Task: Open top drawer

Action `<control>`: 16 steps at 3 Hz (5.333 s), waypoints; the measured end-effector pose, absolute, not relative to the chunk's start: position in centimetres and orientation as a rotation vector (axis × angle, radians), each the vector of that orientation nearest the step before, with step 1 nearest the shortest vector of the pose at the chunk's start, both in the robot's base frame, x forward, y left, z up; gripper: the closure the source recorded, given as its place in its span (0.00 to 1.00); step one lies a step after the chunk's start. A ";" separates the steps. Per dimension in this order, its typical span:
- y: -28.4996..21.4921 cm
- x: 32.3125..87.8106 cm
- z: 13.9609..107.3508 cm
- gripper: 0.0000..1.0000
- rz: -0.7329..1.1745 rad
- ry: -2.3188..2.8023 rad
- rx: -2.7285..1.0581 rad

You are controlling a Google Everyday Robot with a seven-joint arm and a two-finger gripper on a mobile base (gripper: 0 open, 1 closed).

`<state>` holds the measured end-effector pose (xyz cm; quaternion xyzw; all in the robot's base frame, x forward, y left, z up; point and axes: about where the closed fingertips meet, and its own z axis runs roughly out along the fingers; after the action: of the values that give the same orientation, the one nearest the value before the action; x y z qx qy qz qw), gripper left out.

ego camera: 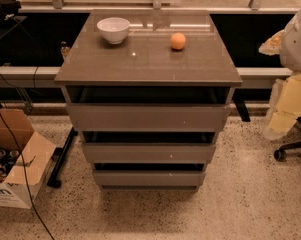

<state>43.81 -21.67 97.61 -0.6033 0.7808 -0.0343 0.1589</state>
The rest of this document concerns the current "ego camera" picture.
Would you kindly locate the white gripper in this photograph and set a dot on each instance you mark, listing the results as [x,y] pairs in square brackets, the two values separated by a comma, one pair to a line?
[296,47]

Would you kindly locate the grey top drawer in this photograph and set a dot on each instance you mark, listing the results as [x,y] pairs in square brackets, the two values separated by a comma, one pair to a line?
[146,118]

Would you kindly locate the grey drawer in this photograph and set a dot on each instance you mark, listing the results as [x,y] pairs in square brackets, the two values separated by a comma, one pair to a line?
[148,153]
[146,118]
[148,179]

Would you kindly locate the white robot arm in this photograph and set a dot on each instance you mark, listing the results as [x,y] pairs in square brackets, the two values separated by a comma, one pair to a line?
[290,57]

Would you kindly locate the grey drawer cabinet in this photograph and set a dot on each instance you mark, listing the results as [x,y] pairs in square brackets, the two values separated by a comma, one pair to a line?
[145,70]

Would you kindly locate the grey middle drawer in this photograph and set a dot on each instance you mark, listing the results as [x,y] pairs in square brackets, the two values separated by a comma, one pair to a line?
[148,153]

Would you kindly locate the grey bottom drawer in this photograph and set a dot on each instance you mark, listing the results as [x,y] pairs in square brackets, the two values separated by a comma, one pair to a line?
[148,179]

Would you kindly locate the open cardboard box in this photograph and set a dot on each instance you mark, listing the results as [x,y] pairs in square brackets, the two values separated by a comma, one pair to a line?
[24,159]

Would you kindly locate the black right table leg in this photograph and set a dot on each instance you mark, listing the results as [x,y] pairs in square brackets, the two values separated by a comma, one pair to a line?
[239,101]

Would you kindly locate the black table leg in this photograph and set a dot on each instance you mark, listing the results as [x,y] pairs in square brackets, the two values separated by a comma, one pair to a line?
[58,157]
[239,101]

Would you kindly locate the orange fruit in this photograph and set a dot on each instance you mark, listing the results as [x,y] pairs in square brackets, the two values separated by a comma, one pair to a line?
[177,41]

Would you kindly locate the black office chair base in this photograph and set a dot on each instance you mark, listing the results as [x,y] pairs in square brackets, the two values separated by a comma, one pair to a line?
[280,154]

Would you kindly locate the white ceramic bowl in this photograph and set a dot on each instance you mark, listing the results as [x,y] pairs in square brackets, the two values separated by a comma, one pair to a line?
[114,29]

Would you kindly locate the small glass bottle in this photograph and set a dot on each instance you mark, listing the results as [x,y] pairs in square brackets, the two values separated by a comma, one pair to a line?
[65,49]

